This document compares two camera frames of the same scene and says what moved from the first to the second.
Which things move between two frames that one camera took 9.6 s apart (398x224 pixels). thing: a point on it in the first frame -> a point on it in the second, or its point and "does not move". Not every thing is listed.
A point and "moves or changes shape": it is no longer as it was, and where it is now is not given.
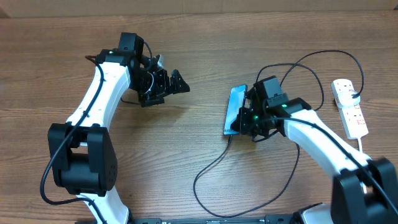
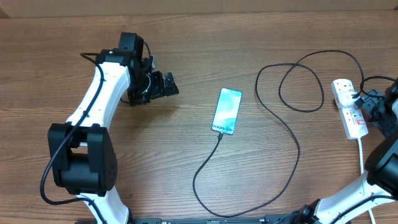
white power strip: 352,117 does not move
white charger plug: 347,99 does not move
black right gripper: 242,126 -> 370,104
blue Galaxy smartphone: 236,101 moves or changes shape
